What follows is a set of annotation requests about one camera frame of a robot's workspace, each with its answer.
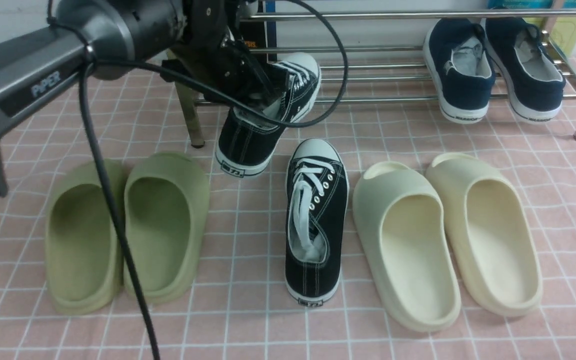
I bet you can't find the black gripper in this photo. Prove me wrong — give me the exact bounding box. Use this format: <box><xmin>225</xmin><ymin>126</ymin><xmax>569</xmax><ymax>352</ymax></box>
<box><xmin>169</xmin><ymin>0</ymin><xmax>281</xmax><ymax>109</ymax></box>

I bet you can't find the black canvas sneaker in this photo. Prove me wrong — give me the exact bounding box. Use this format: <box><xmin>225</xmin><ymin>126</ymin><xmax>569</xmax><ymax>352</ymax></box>
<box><xmin>215</xmin><ymin>52</ymin><xmax>322</xmax><ymax>178</ymax></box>
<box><xmin>285</xmin><ymin>137</ymin><xmax>350</xmax><ymax>308</ymax></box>

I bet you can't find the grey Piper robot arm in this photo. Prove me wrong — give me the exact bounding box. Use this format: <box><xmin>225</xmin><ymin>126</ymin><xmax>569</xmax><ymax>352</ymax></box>
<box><xmin>0</xmin><ymin>0</ymin><xmax>278</xmax><ymax>198</ymax></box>

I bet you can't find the metal shoe rack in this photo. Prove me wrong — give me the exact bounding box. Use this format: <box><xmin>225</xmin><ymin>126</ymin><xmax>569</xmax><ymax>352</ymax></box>
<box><xmin>167</xmin><ymin>0</ymin><xmax>576</xmax><ymax>149</ymax></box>

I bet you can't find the navy left slip-on shoe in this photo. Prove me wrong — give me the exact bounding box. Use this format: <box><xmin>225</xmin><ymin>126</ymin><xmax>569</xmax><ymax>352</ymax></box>
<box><xmin>422</xmin><ymin>18</ymin><xmax>496</xmax><ymax>125</ymax></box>

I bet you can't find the navy slip-on shoe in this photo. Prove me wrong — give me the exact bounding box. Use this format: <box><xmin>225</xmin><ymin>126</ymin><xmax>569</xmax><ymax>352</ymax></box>
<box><xmin>422</xmin><ymin>18</ymin><xmax>496</xmax><ymax>125</ymax></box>
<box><xmin>480</xmin><ymin>17</ymin><xmax>567</xmax><ymax>124</ymax></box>

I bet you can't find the navy right slip-on shoe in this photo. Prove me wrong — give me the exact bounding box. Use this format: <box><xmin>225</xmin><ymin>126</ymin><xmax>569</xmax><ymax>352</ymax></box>
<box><xmin>480</xmin><ymin>17</ymin><xmax>567</xmax><ymax>124</ymax></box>

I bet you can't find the pink checked tablecloth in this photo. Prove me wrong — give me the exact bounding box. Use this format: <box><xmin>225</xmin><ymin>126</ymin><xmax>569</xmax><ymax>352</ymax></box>
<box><xmin>0</xmin><ymin>71</ymin><xmax>576</xmax><ymax>360</ymax></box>

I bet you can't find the green right foam slipper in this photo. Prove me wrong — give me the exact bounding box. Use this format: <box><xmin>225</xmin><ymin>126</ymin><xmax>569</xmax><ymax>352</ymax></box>
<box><xmin>123</xmin><ymin>152</ymin><xmax>210</xmax><ymax>305</ymax></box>

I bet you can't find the green foam slipper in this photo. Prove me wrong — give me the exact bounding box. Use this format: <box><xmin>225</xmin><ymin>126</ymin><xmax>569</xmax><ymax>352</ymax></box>
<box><xmin>45</xmin><ymin>161</ymin><xmax>123</xmax><ymax>316</ymax></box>
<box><xmin>123</xmin><ymin>152</ymin><xmax>210</xmax><ymax>305</ymax></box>

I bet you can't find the cream left foam slipper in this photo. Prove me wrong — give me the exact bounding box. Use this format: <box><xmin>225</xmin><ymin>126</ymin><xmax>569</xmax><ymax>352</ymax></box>
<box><xmin>352</xmin><ymin>161</ymin><xmax>462</xmax><ymax>333</ymax></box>

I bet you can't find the cream foam slipper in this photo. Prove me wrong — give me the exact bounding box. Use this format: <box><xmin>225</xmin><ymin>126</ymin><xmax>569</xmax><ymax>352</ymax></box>
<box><xmin>352</xmin><ymin>161</ymin><xmax>462</xmax><ymax>333</ymax></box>
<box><xmin>425</xmin><ymin>152</ymin><xmax>543</xmax><ymax>318</ymax></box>

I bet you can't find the green left foam slipper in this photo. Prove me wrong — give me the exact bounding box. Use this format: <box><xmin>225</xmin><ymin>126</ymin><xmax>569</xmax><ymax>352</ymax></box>
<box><xmin>45</xmin><ymin>161</ymin><xmax>123</xmax><ymax>316</ymax></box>

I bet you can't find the cream right foam slipper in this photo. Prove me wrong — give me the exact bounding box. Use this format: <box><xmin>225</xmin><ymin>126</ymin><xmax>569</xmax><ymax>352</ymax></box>
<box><xmin>425</xmin><ymin>152</ymin><xmax>543</xmax><ymax>318</ymax></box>

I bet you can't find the yellow-green book at right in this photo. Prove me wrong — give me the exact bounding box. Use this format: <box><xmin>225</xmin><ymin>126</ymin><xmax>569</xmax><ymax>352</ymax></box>
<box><xmin>487</xmin><ymin>0</ymin><xmax>576</xmax><ymax>58</ymax></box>

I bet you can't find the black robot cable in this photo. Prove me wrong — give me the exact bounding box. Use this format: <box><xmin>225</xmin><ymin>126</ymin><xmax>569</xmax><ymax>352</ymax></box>
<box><xmin>47</xmin><ymin>0</ymin><xmax>349</xmax><ymax>360</ymax></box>

